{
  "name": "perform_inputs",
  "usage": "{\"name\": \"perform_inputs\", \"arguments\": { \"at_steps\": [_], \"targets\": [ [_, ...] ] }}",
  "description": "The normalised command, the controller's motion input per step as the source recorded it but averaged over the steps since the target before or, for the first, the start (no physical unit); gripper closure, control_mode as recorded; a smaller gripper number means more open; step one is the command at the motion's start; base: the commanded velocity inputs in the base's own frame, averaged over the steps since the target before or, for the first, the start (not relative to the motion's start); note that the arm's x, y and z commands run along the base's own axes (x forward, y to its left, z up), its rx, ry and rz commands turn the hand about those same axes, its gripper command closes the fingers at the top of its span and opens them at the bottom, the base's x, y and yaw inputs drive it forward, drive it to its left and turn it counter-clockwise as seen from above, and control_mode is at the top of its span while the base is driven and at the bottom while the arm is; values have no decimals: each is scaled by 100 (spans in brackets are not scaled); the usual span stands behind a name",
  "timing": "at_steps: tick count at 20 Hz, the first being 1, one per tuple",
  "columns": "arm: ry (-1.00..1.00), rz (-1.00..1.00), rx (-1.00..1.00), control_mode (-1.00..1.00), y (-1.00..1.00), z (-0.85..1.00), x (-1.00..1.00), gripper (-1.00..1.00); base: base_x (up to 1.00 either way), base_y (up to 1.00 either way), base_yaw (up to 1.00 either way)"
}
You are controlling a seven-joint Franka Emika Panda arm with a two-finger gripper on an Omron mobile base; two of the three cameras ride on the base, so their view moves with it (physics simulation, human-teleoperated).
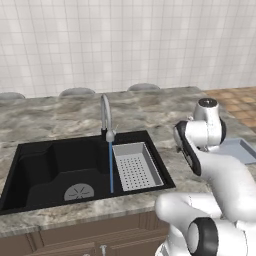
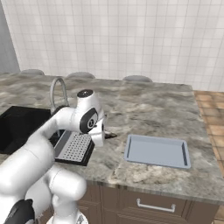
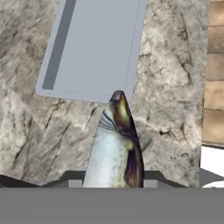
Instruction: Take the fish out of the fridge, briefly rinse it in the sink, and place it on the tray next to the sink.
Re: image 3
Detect grey rectangular tray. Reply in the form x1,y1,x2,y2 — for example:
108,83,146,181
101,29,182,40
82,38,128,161
35,0,149,105

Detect silver and brown fish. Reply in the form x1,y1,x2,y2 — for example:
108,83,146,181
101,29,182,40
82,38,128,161
82,89,145,189

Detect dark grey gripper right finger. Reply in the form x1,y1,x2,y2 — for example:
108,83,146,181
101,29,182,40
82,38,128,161
143,170,188,189

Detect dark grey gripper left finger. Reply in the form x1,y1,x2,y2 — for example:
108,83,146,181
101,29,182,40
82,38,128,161
42,170,89,189

